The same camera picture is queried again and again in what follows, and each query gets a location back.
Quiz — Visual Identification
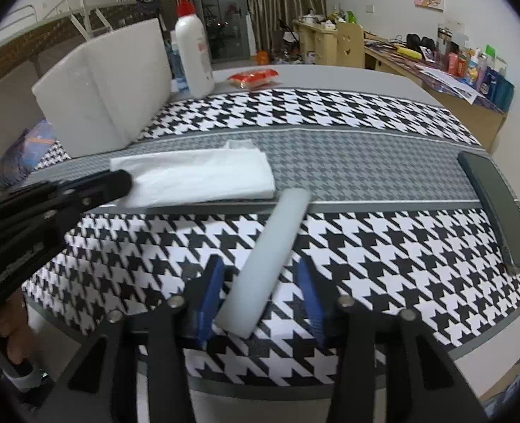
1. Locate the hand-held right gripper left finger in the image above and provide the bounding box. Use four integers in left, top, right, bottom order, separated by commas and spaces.
44, 256, 225, 423

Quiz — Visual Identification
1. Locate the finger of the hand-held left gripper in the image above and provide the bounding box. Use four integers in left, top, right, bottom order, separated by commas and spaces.
48, 170, 134, 219

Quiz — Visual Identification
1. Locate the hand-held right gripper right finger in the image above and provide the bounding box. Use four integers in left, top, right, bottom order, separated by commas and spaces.
297, 258, 492, 423

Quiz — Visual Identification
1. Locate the white plastic bar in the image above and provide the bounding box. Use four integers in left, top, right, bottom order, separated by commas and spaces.
216, 188, 310, 336

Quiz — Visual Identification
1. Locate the white foam box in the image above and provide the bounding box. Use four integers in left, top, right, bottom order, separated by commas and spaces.
31, 18, 173, 159

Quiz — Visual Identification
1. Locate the white tissue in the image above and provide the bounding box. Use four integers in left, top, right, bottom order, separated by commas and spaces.
109, 139, 277, 209

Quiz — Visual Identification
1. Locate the person's left hand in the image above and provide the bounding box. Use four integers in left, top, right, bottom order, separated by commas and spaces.
0, 300, 37, 379

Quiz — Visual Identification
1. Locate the blue plaid quilt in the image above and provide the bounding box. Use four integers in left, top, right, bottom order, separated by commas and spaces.
0, 118, 60, 191

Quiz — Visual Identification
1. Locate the white bottle with red pump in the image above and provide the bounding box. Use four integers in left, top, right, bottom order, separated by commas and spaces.
160, 0, 215, 98

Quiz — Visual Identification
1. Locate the houndstooth tablecloth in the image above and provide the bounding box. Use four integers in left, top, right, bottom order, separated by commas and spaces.
19, 65, 520, 399

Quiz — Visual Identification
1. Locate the red snack packet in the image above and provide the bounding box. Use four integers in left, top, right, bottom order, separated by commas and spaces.
227, 69, 283, 92

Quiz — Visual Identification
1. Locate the black smartphone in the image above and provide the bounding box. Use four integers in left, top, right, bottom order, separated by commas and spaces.
457, 150, 520, 275

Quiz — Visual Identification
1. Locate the glass balcony door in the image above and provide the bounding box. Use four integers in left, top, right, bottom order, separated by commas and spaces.
188, 0, 252, 61

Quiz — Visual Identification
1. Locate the black folding chair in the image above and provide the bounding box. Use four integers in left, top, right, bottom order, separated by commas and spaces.
277, 18, 300, 50

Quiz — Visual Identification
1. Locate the wooden desk with drawers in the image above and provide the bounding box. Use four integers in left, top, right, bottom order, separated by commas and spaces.
292, 19, 340, 66

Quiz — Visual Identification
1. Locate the brown curtain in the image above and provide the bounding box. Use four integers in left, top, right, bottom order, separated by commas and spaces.
246, 0, 327, 56

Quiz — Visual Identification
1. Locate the white paper sheet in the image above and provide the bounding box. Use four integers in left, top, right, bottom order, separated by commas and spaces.
413, 65, 479, 103

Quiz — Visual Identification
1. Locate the wooden chair with smiley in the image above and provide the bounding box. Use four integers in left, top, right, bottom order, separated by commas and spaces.
335, 22, 367, 68

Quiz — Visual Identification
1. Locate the black bag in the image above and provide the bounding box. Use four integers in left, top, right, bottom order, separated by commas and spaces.
405, 33, 437, 52

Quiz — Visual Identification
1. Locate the row of toiletry bottles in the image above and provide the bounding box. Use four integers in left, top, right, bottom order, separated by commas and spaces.
436, 26, 515, 112

